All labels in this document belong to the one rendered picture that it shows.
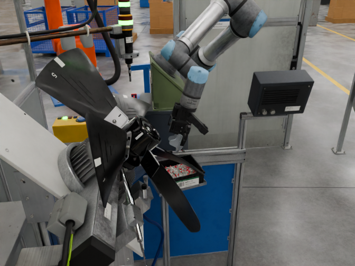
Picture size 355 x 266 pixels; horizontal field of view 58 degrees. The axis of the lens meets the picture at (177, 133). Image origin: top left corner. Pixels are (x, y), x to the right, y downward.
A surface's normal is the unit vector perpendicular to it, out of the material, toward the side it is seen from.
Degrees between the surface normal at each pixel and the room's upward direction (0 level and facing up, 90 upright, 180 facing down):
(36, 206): 90
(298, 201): 0
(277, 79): 15
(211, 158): 90
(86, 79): 54
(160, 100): 90
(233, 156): 90
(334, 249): 0
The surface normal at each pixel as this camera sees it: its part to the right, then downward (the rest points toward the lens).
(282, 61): 0.11, 0.44
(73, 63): 0.64, -0.38
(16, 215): -0.01, -0.89
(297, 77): 0.02, -0.75
